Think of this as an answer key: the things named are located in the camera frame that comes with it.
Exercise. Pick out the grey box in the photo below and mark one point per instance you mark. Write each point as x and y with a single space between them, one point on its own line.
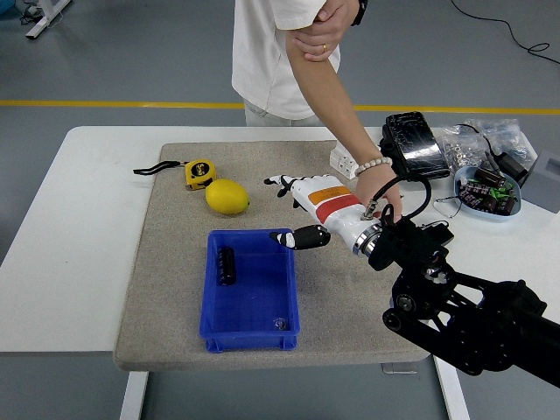
544 184

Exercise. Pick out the yellow lemon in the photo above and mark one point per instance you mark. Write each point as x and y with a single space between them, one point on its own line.
226 197

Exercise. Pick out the black cylindrical battery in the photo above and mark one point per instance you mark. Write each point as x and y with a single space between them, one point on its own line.
226 267

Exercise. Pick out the black device with glossy lid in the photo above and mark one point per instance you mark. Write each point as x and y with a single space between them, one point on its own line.
415 144

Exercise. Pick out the clear bag of screws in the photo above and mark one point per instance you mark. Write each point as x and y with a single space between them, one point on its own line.
507 131

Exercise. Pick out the person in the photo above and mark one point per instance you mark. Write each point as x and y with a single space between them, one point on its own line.
262 52

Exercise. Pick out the clear bracket under table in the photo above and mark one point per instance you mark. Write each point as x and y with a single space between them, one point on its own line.
399 369

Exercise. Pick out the black power adapter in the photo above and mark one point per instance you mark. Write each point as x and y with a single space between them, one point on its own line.
513 166

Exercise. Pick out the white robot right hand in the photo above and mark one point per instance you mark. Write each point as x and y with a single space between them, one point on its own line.
332 205

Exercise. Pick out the grey-brown felt mat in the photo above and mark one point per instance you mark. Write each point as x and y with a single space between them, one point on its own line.
175 262

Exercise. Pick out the green terminal connectors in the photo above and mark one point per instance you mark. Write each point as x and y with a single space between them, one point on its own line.
502 191

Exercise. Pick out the yellow tape measure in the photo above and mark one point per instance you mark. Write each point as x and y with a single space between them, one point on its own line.
199 172

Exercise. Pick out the person's left hand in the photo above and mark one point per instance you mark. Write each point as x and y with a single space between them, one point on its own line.
332 30

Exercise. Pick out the light blue bowl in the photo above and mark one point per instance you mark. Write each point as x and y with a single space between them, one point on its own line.
490 215

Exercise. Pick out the white circuit breaker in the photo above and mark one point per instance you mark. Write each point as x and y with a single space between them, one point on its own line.
343 164

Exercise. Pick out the small metal nut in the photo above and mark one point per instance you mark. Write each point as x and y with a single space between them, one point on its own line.
280 324

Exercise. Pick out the person's right forearm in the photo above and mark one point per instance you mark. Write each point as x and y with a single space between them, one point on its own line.
337 109

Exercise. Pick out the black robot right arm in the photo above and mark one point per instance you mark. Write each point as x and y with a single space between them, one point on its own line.
459 306

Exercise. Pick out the white table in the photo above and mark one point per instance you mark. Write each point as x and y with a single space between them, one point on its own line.
87 219

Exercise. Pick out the clear bag of metal nuts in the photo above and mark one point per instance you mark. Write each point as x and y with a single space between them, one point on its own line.
461 149

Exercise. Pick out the person's right hand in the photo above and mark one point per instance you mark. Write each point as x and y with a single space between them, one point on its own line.
378 188

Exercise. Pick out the blue object on floor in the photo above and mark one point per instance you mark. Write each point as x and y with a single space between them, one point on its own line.
8 9

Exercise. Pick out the black wristwatch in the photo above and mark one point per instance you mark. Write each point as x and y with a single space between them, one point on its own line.
359 11

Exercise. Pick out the dark cylindrical capacitor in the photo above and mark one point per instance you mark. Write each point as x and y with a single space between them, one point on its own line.
489 176
471 189
489 204
506 206

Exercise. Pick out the white metal stand frame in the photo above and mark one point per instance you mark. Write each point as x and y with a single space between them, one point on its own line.
44 22

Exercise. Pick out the blue plastic box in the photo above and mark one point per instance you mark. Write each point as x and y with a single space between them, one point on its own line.
249 315

